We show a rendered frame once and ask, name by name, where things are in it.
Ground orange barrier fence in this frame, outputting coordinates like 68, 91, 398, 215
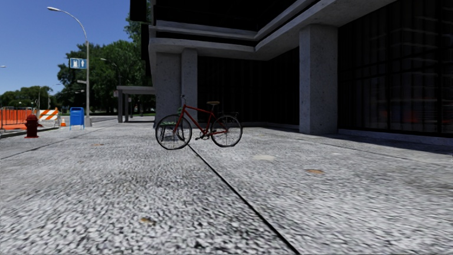
0, 107, 37, 130

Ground grey street lamp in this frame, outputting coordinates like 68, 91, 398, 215
47, 6, 93, 128

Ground pale concrete building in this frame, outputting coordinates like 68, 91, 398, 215
129, 0, 453, 148

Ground trees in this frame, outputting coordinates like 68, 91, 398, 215
0, 0, 156, 115

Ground orange white striped barricade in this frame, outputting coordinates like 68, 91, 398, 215
38, 107, 60, 127

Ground blue letter box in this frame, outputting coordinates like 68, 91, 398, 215
69, 107, 86, 130

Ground black bus shelter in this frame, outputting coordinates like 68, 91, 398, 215
116, 85, 156, 123

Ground red bicycle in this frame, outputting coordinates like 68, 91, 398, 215
155, 94, 244, 151

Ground red fire hydrant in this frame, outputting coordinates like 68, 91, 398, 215
24, 114, 44, 139

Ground green bench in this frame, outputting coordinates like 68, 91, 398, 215
160, 106, 186, 142

